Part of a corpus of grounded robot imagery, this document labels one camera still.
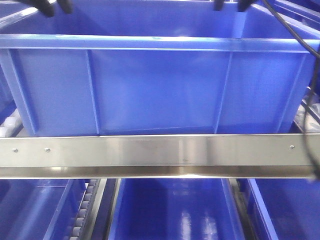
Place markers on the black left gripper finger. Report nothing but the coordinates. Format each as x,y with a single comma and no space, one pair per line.
66,6
44,6

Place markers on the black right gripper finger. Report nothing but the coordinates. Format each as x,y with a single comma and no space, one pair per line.
243,5

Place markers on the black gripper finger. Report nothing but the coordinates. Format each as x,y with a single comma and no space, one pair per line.
218,5

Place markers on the large blue plastic box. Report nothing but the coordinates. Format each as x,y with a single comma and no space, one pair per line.
142,67

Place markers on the far left roller track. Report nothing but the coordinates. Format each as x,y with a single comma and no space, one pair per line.
11,126

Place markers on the roller track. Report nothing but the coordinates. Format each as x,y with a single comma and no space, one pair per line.
85,209
313,116
11,126

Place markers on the far right roller track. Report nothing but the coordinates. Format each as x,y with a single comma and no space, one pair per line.
313,116

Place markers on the blue lower left bin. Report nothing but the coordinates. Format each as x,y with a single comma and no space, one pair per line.
39,209

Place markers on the blue bin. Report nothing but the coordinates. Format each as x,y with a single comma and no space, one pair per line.
175,209
39,209
284,209

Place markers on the blue lower right bin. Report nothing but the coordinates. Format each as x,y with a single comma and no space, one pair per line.
284,209

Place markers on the blue lower middle bin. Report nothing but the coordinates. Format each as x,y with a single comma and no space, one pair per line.
175,209

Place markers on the lower roller track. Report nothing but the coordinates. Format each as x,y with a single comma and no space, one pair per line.
85,209

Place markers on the steel front rack rail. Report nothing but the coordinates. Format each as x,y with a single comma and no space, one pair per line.
155,156

